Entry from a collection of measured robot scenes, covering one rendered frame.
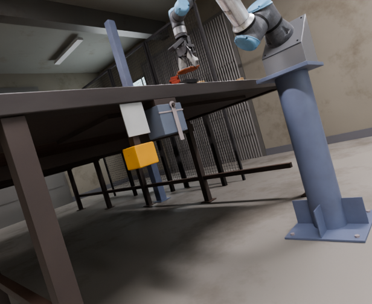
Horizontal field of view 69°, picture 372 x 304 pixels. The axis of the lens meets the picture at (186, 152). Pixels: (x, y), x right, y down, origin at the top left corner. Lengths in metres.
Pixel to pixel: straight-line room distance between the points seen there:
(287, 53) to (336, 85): 3.15
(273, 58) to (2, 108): 1.24
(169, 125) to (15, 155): 0.54
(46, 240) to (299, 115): 1.24
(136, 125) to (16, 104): 0.38
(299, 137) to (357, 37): 3.22
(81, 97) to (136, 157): 0.26
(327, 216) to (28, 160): 1.38
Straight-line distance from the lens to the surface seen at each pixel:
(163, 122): 1.06
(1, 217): 6.78
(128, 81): 3.66
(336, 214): 1.64
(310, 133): 1.53
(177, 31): 1.69
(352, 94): 4.61
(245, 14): 1.42
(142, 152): 0.97
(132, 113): 1.02
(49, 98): 0.88
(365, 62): 4.59
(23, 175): 0.83
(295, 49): 1.53
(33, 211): 0.83
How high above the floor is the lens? 0.67
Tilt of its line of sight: 2 degrees down
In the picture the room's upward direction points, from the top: 16 degrees counter-clockwise
